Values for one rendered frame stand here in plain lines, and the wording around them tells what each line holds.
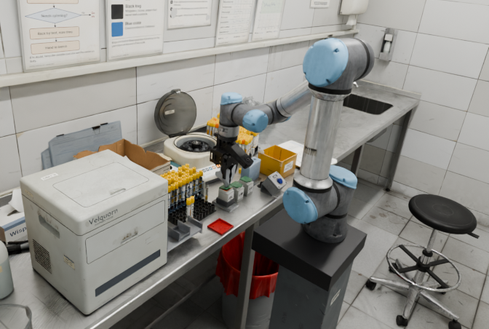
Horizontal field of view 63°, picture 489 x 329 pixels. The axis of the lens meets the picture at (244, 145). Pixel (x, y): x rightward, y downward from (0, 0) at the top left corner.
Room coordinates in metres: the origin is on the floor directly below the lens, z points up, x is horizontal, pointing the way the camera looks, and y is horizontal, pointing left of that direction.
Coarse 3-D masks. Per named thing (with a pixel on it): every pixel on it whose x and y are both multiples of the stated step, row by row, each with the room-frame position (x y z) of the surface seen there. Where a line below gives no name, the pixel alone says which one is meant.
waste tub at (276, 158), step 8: (264, 152) 1.68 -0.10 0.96; (272, 152) 1.74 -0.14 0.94; (280, 152) 1.73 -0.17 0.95; (288, 152) 1.70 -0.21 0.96; (264, 160) 1.62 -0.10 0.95; (272, 160) 1.60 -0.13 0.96; (280, 160) 1.72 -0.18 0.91; (288, 160) 1.62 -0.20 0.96; (264, 168) 1.62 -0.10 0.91; (272, 168) 1.60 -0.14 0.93; (280, 168) 1.57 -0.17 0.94; (288, 168) 1.62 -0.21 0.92
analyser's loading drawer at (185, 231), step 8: (184, 224) 1.08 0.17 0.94; (192, 224) 1.13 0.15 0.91; (200, 224) 1.11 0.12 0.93; (168, 232) 1.06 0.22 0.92; (176, 232) 1.04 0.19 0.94; (184, 232) 1.08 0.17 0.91; (192, 232) 1.08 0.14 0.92; (200, 232) 1.11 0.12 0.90; (168, 240) 1.03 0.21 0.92; (176, 240) 1.03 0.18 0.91; (184, 240) 1.04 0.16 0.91; (168, 248) 0.99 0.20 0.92
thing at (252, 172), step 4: (256, 160) 1.56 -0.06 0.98; (260, 160) 1.57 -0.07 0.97; (252, 164) 1.51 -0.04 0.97; (256, 164) 1.54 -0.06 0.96; (260, 164) 1.57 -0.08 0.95; (248, 168) 1.49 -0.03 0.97; (252, 168) 1.51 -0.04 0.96; (256, 168) 1.54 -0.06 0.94; (244, 172) 1.50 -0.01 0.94; (248, 172) 1.49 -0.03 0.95; (252, 172) 1.51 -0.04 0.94; (256, 172) 1.55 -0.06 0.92; (248, 176) 1.49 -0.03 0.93; (252, 176) 1.51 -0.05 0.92; (256, 176) 1.55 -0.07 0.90; (256, 180) 1.55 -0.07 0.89; (260, 180) 1.55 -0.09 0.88
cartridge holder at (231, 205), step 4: (216, 200) 1.32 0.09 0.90; (220, 200) 1.31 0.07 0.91; (232, 200) 1.32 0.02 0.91; (216, 204) 1.32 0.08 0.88; (220, 204) 1.31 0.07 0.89; (224, 204) 1.30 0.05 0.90; (228, 204) 1.30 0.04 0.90; (232, 204) 1.32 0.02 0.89; (236, 204) 1.33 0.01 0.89; (224, 208) 1.30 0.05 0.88; (228, 208) 1.29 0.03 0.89; (232, 208) 1.29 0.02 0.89
